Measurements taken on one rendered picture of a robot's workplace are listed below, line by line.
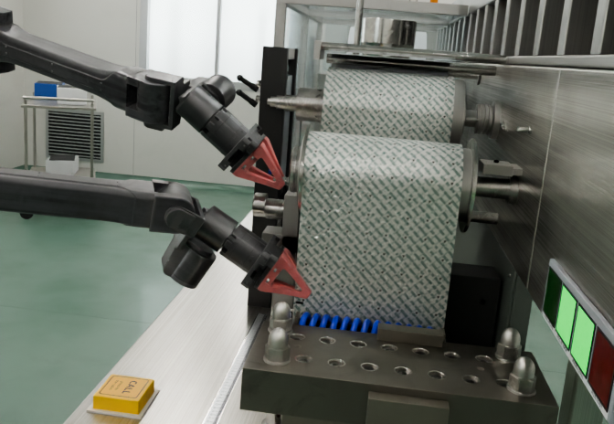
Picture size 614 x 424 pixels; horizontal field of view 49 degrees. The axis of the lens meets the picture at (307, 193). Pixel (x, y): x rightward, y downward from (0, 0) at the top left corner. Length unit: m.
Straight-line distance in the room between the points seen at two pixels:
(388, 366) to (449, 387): 0.09
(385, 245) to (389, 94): 0.33
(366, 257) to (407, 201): 0.11
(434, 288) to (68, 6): 6.49
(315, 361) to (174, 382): 0.30
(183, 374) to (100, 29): 6.14
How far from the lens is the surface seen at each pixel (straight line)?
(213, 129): 1.04
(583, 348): 0.70
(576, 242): 0.77
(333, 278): 1.04
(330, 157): 1.01
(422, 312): 1.06
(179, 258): 1.05
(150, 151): 7.02
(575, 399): 1.31
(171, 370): 1.17
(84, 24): 7.20
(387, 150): 1.02
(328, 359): 0.93
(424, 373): 0.93
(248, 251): 1.02
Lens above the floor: 1.43
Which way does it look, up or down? 12 degrees down
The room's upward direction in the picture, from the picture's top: 4 degrees clockwise
